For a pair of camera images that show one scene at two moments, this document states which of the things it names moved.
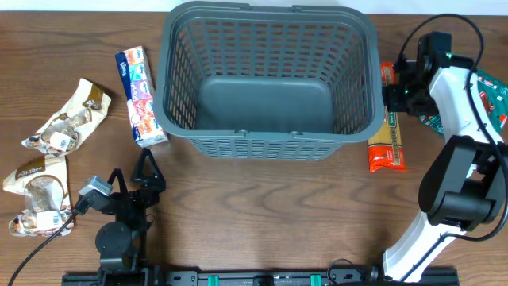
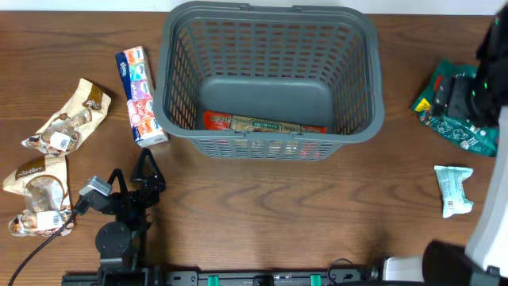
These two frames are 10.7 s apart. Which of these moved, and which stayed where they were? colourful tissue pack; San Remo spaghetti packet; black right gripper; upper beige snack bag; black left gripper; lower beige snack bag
Moved: San Remo spaghetti packet; black right gripper
Stayed: black left gripper; colourful tissue pack; upper beige snack bag; lower beige snack bag
